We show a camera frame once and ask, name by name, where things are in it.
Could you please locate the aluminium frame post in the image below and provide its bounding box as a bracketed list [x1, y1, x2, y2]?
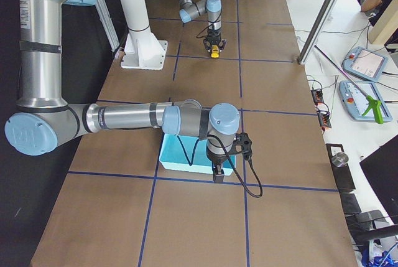
[298, 0, 337, 65]

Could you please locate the brown paper table cover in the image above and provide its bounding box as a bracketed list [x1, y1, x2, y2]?
[31, 0, 357, 266]

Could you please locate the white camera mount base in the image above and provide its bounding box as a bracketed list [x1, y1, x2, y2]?
[121, 31, 168, 70]

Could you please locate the far teach pendant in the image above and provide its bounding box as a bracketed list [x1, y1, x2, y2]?
[342, 47, 388, 82]

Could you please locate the teal plastic bin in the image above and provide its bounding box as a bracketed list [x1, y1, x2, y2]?
[159, 133, 237, 177]

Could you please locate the teach pendant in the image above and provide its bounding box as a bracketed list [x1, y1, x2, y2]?
[338, 80, 392, 123]
[342, 47, 388, 82]

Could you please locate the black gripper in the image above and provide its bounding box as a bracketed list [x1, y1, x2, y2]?
[206, 148, 236, 183]
[203, 29, 226, 52]

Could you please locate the near teach pendant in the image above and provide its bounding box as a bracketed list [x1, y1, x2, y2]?
[338, 80, 392, 123]

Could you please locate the green handled reacher grabber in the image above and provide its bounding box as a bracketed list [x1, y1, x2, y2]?
[314, 45, 384, 124]

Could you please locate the yellow beetle toy car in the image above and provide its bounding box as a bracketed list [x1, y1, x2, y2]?
[210, 45, 220, 59]

